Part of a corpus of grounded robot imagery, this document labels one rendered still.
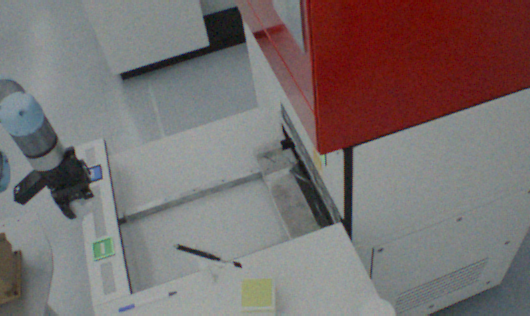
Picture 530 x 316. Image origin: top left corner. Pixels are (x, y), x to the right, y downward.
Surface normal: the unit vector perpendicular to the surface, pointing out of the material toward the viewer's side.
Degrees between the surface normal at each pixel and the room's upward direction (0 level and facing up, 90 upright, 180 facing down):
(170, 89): 0
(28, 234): 0
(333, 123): 90
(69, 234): 0
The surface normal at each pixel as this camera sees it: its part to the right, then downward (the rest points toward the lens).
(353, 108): 0.32, 0.71
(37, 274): -0.11, -0.63
